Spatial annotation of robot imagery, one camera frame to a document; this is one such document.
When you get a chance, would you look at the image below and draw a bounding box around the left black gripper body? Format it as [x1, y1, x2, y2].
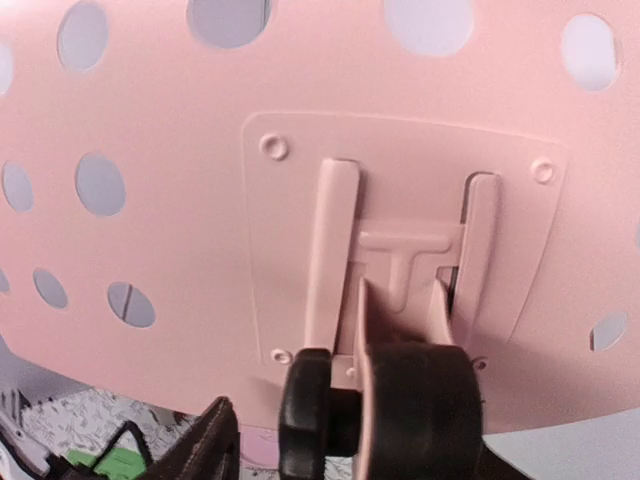
[0, 384, 151, 480]

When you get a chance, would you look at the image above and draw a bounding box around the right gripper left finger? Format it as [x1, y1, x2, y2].
[144, 396, 240, 480]

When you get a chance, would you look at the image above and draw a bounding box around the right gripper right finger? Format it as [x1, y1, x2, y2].
[482, 442, 530, 480]

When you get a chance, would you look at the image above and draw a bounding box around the green sheet music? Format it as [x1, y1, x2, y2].
[66, 447, 146, 480]

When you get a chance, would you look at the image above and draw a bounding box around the pink music stand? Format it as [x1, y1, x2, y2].
[0, 0, 640, 480]

